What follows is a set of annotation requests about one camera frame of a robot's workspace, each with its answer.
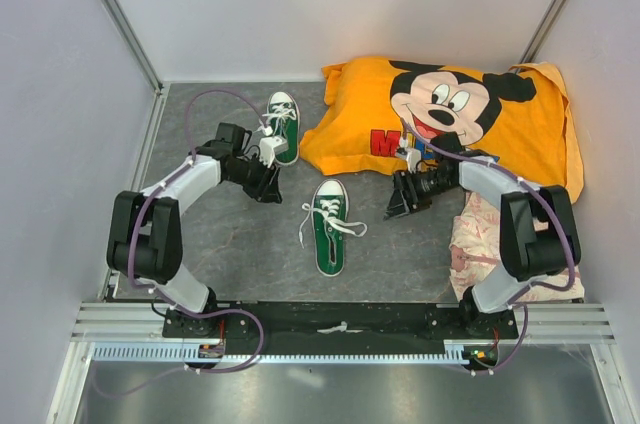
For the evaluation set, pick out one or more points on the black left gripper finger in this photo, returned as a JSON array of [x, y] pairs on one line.
[[259, 191], [272, 174]]

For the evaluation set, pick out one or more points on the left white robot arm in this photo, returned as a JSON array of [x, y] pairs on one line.
[[145, 241]]

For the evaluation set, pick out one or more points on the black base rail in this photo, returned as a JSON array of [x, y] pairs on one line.
[[434, 321]]

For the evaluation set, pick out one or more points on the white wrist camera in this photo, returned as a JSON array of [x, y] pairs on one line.
[[270, 145], [409, 154]]

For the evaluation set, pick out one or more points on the right aluminium corner post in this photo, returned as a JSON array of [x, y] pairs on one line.
[[542, 31]]

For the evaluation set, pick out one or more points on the pink patterned white cloth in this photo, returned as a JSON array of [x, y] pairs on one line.
[[474, 250]]

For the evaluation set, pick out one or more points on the white shoelace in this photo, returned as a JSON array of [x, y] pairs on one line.
[[329, 210]]

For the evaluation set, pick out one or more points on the grey slotted cable duct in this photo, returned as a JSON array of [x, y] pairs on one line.
[[438, 353]]

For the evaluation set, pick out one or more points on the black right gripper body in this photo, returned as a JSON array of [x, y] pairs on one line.
[[422, 186]]

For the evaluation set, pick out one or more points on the aluminium corner post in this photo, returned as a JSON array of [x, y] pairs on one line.
[[542, 31], [132, 42]]

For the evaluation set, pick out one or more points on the aluminium frame rail front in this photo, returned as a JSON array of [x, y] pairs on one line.
[[547, 323]]

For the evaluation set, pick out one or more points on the left aluminium corner post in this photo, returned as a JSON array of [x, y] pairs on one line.
[[132, 42]]

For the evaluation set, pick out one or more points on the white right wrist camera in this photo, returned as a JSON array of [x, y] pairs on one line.
[[409, 154]]

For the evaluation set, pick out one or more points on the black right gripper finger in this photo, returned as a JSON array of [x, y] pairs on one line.
[[402, 183], [398, 206]]

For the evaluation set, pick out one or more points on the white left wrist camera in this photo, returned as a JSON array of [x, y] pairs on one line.
[[270, 145]]

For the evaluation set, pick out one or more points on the white cable tie on rail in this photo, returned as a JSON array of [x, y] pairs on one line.
[[343, 327]]

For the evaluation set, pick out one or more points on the orange Mickey Mouse cloth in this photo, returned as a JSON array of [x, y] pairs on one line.
[[522, 117]]

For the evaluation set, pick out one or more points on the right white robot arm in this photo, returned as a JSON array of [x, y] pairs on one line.
[[537, 232]]

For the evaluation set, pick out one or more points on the green canvas sneaker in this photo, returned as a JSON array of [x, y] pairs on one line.
[[329, 244], [284, 118]]

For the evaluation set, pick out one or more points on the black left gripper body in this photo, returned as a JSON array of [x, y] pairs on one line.
[[253, 171]]

